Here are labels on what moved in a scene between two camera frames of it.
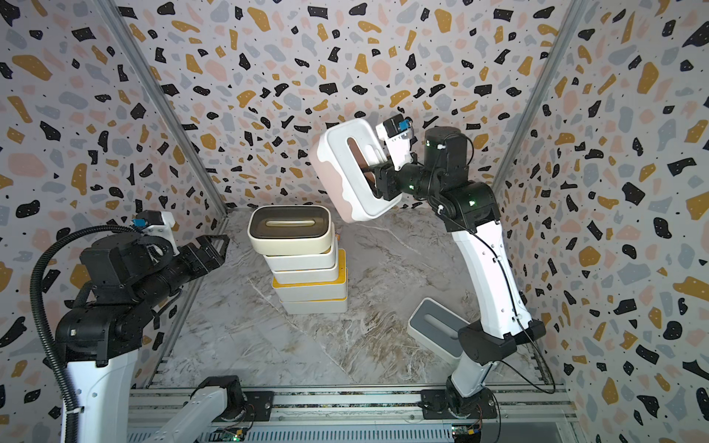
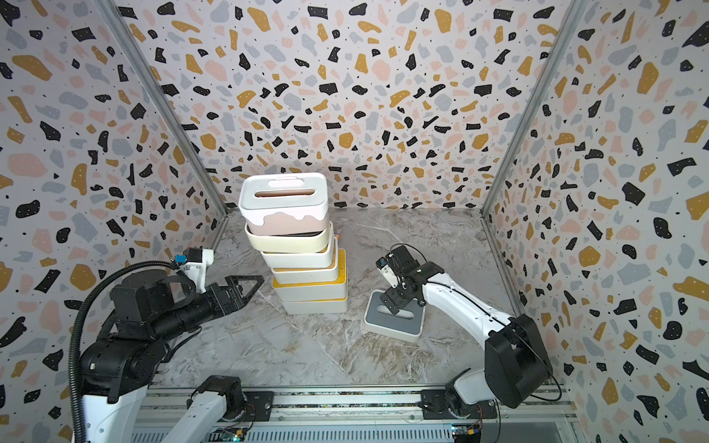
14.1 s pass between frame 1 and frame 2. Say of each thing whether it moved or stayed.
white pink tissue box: moved
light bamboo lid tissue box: stayed
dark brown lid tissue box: stayed
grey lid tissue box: moved
